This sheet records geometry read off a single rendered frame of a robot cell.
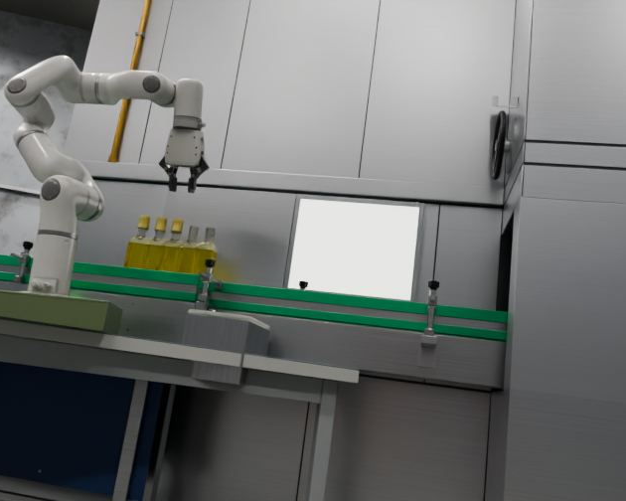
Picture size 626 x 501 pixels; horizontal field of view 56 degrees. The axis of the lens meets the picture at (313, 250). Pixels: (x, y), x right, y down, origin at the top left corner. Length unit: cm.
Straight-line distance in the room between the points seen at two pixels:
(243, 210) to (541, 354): 107
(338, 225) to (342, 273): 17
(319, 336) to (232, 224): 56
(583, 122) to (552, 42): 25
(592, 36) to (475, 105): 47
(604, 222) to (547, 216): 14
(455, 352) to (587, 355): 34
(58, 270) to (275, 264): 72
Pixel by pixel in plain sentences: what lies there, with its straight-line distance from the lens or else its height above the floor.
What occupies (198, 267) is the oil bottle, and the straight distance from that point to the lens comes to 189.
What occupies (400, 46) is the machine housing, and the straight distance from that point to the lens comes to 227.
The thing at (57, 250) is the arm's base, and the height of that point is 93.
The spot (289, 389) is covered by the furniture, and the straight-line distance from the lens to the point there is 155.
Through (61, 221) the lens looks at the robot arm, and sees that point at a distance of 160.
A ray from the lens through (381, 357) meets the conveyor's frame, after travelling 170.
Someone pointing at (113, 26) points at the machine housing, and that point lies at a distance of 265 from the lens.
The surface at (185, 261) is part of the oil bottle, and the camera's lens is 191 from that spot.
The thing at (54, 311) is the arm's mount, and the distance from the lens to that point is 145.
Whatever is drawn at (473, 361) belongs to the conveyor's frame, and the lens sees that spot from 171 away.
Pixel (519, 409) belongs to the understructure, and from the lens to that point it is 155.
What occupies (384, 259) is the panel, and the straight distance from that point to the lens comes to 193.
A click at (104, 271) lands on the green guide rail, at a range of 190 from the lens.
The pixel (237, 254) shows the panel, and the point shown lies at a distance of 202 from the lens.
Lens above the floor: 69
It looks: 13 degrees up
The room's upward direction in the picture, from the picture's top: 8 degrees clockwise
